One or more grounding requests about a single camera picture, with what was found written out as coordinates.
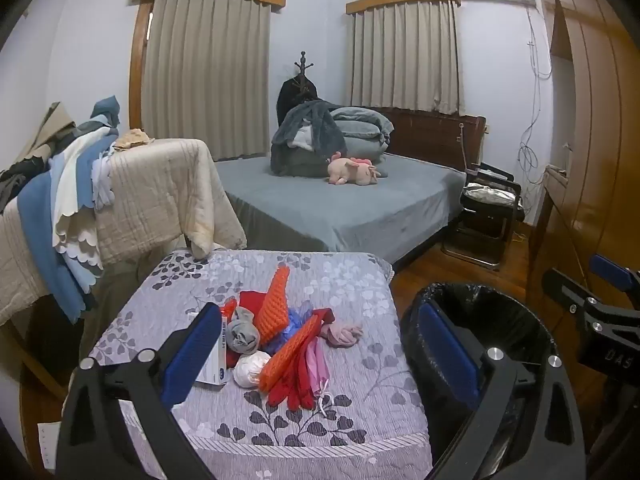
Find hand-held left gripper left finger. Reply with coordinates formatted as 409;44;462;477
54;301;223;480

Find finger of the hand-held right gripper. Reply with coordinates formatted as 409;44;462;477
542;268;640;336
589;254;640;311

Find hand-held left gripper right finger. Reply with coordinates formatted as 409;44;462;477
417;301;587;480

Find white medicine box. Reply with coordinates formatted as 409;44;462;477
195;317;234;389

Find grey sock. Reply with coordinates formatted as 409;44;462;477
226;306;262;353

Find white tissue ball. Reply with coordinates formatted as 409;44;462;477
234;351;272;389

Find trash bin with black bag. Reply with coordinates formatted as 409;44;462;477
400;282;608;480

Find orange foam mesh sleeve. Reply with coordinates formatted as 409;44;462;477
257;266;292;346

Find orange knitted gloves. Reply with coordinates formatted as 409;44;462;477
257;312;321;392

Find blue plastic bag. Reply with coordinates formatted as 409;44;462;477
262;307;315;356

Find pink mesh fabric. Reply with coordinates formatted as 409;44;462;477
300;342;334;418

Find black metal chair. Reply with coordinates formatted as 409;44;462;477
441;162;523;272

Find wooden side table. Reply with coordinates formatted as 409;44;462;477
530;164;569;261

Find silver chair cushion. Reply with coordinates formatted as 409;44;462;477
462;184;523;209

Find grey floral quilt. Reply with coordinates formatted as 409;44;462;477
80;249;433;480

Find wooden wardrobe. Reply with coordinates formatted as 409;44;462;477
525;0;640;311

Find beige quilt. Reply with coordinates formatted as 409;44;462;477
0;138;248;328

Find white paper sheet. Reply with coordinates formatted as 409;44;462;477
37;422;59;472

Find bed with grey sheet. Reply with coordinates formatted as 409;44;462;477
212;152;468;266

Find light blue scalloped cloth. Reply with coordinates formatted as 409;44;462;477
91;150;121;211

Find white scalloped cloth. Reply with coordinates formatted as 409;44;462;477
52;127;118;293

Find dark wooden headboard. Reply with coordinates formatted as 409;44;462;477
372;106;487;173

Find pink plush toy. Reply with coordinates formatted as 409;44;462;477
327;156;382;186

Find peach cloth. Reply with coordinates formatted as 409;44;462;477
112;129;153;153

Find grey folded duvet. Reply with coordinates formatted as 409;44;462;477
330;106;393;163

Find dark clothing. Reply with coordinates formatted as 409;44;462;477
0;157;53;213

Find dark grey fleece blanket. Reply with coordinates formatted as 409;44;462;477
271;100;346;177

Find grey-blue cloth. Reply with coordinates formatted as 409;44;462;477
90;95;122;128

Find khaki cloth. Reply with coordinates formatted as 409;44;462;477
25;102;76;161

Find wide beige curtain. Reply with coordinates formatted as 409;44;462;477
142;0;273;163

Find wooden coat rack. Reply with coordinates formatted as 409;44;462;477
294;51;321;106

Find wall cables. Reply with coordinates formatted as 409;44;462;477
517;5;553;186

